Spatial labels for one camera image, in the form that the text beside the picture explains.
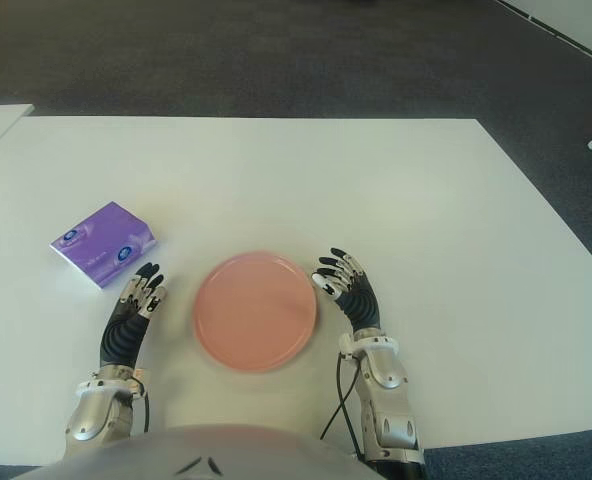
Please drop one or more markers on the pink round plate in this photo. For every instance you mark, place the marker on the pink round plate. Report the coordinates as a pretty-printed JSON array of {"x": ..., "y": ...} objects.
[{"x": 256, "y": 310}]

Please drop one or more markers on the purple tissue paper pack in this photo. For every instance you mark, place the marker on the purple tissue paper pack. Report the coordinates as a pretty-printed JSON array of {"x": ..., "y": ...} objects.
[{"x": 101, "y": 240}]

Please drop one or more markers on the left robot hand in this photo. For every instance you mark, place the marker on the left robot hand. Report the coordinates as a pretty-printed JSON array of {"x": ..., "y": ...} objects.
[{"x": 123, "y": 335}]

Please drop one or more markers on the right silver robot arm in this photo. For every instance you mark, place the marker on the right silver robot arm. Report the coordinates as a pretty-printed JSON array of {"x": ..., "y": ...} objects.
[{"x": 388, "y": 400}]

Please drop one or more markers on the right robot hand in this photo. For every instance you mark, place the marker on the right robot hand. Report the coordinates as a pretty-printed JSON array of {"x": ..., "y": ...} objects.
[{"x": 361, "y": 302}]

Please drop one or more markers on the grey robot torso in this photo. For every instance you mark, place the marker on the grey robot torso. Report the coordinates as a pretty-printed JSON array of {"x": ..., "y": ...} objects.
[{"x": 201, "y": 452}]

